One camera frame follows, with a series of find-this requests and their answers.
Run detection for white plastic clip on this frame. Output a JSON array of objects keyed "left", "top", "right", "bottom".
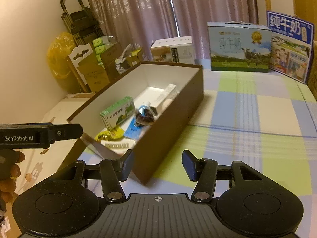
[{"left": 103, "top": 141, "right": 130, "bottom": 149}]

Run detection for yellow snack packet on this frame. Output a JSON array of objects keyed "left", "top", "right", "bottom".
[{"left": 95, "top": 127, "right": 125, "bottom": 142}]

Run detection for blue white cream tube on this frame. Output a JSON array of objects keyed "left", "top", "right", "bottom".
[{"left": 124, "top": 102, "right": 154, "bottom": 140}]

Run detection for green white medicine box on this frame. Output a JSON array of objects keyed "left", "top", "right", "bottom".
[{"left": 99, "top": 96, "right": 135, "bottom": 130}]

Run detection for dark velvet scrunchie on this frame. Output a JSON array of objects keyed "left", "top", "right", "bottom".
[{"left": 134, "top": 105, "right": 155, "bottom": 126}]

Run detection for long white ointment box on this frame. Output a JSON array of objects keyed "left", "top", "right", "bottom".
[{"left": 150, "top": 84, "right": 178, "bottom": 115}]

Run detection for person's left hand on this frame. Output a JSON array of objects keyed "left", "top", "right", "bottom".
[{"left": 1, "top": 149, "right": 25, "bottom": 202}]

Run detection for brown cardboard box white inside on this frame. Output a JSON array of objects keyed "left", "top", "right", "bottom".
[{"left": 67, "top": 62, "right": 204, "bottom": 185}]

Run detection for checked blue green bedsheet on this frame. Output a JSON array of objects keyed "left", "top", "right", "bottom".
[{"left": 76, "top": 59, "right": 317, "bottom": 204}]

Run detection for brown cardboard carton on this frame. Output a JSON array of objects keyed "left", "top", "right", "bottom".
[{"left": 68, "top": 42, "right": 122, "bottom": 92}]

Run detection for yellow plastic bag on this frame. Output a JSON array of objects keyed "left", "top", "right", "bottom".
[{"left": 46, "top": 32, "right": 76, "bottom": 84}]

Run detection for stacked green tissue packs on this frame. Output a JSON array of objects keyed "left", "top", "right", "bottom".
[{"left": 92, "top": 36, "right": 116, "bottom": 63}]

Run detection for white product box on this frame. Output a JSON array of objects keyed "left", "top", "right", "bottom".
[{"left": 150, "top": 36, "right": 195, "bottom": 64}]

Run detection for black folding hand cart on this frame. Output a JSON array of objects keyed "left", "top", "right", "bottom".
[{"left": 60, "top": 0, "right": 104, "bottom": 46}]

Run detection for green cow milk carton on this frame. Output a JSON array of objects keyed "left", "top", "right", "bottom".
[{"left": 207, "top": 21, "right": 271, "bottom": 73}]

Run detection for blue cartoon milk carton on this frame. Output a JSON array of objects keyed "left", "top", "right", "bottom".
[{"left": 266, "top": 11, "right": 314, "bottom": 84}]

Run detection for mauve curtain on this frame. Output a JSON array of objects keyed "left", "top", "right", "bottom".
[{"left": 88, "top": 0, "right": 258, "bottom": 59}]

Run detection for wooden wardrobe handles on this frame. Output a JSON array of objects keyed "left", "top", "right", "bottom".
[{"left": 265, "top": 0, "right": 271, "bottom": 11}]

